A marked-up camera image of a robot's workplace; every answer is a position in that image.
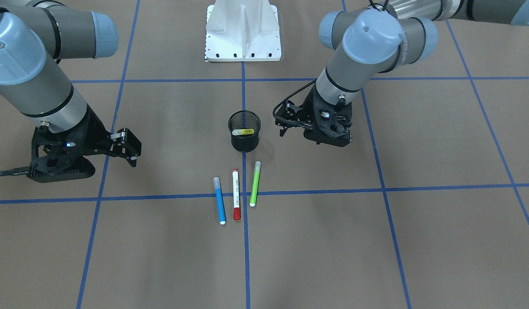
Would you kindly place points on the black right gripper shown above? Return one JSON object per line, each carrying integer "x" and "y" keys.
{"x": 94, "y": 130}

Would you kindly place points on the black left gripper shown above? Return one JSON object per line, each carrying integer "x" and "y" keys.
{"x": 308, "y": 108}

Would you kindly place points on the green highlighter pen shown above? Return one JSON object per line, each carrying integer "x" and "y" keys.
{"x": 255, "y": 184}

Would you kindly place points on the red white marker pen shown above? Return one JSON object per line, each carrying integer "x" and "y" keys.
{"x": 236, "y": 196}

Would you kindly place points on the blue highlighter pen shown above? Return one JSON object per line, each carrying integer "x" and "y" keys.
{"x": 220, "y": 203}

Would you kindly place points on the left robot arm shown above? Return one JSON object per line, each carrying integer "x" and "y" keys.
{"x": 377, "y": 39}

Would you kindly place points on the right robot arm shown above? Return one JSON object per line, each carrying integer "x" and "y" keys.
{"x": 35, "y": 35}

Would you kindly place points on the black mesh pen cup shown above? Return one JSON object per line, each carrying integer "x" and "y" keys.
{"x": 244, "y": 127}

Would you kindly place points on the yellow highlighter pen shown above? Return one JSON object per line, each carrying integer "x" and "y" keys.
{"x": 243, "y": 132}

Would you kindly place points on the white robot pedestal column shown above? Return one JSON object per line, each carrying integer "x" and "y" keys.
{"x": 242, "y": 30}

